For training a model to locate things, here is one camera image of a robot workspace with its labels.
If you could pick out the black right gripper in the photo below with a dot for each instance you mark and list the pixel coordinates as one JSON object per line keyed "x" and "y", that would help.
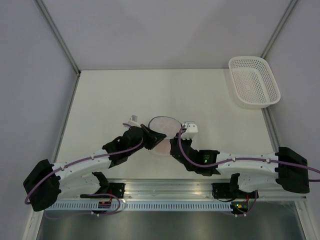
{"x": 174, "y": 140}

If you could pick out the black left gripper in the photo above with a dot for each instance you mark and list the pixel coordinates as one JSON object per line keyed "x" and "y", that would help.
{"x": 154, "y": 137}

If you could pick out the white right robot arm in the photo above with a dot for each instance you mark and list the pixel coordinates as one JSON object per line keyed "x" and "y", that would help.
{"x": 248, "y": 173}

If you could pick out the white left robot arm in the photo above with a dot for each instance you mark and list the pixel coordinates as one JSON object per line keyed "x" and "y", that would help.
{"x": 43, "y": 185}

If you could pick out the white perforated plastic basket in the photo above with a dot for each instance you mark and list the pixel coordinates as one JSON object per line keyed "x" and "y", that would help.
{"x": 253, "y": 84}

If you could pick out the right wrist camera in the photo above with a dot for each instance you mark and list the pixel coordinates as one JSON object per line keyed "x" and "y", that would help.
{"x": 189, "y": 130}

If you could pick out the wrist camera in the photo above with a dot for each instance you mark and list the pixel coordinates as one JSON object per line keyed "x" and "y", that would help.
{"x": 132, "y": 122}
{"x": 189, "y": 130}

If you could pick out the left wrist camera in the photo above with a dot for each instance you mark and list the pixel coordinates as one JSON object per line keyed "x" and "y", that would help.
{"x": 132, "y": 122}

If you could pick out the aluminium frame rail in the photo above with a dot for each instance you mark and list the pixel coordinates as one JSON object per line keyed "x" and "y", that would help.
{"x": 168, "y": 189}

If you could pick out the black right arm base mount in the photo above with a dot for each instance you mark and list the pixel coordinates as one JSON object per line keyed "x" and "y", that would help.
{"x": 230, "y": 191}

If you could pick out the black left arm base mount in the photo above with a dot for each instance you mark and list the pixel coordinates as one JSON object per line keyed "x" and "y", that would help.
{"x": 105, "y": 188}

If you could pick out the white slotted cable duct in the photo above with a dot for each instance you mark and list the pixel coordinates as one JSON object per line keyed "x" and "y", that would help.
{"x": 82, "y": 205}

